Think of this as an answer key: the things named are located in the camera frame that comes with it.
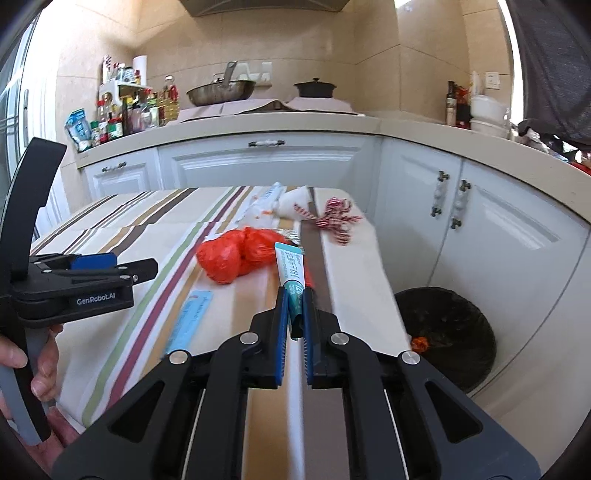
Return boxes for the wide white cabinet door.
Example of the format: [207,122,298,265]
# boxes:
[159,134,376,191]

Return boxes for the glass door with handle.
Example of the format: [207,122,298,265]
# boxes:
[0,18,40,185]

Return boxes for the black trash bin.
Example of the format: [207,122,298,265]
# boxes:
[392,286,498,396]

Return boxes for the orange plastic bag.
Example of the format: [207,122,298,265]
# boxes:
[196,226,280,285]

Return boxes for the red checkered ribbon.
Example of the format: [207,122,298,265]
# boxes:
[295,198,366,246]

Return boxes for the yellow cooking oil bottle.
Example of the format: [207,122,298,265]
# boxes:
[161,76,181,122]

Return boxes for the dark grey cloth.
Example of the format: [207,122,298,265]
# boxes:
[505,0,591,145]

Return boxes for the tall white cabinet door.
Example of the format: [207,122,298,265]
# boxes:
[427,161,585,398]
[374,138,463,296]

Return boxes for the group of condiment bottles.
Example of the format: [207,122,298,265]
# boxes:
[90,55,181,145]

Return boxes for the white kitchen cabinets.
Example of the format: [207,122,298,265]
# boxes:
[75,111,591,204]

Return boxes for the dark glass bottle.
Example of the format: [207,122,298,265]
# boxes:
[445,80,458,126]

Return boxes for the blue and white bag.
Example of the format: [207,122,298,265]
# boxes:
[65,109,93,153]

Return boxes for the green white toothpaste tube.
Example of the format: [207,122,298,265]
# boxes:
[274,242,308,342]

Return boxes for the long white sachet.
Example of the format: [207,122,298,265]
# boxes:
[240,182,290,227]

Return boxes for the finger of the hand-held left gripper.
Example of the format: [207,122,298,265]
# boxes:
[31,252,117,273]
[69,258,159,288]

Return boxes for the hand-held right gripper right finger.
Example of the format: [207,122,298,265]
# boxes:
[302,295,541,480]

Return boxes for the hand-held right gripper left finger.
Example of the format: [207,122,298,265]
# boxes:
[51,286,290,480]

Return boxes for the white crumpled bag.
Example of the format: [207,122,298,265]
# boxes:
[279,185,315,219]

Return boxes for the black lidded pot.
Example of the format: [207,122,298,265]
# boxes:
[294,78,337,99]

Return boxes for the flat light blue packet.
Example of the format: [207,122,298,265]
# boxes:
[165,290,214,357]

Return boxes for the person's left hand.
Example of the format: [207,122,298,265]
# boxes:
[0,323,81,480]

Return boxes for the wide white wall socket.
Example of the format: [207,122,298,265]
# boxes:
[238,62,273,84]

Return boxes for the white rice cooker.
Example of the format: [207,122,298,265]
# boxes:
[470,95,509,137]

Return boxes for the narrow white cabinet door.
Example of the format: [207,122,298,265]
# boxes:
[85,148,160,202]

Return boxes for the metal wok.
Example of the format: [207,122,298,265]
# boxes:
[186,79,257,107]

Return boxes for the range hood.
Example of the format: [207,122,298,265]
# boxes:
[179,0,352,18]

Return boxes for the striped tablecloth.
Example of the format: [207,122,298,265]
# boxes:
[30,185,414,480]

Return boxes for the white spice shelf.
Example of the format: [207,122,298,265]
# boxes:
[99,82,153,134]

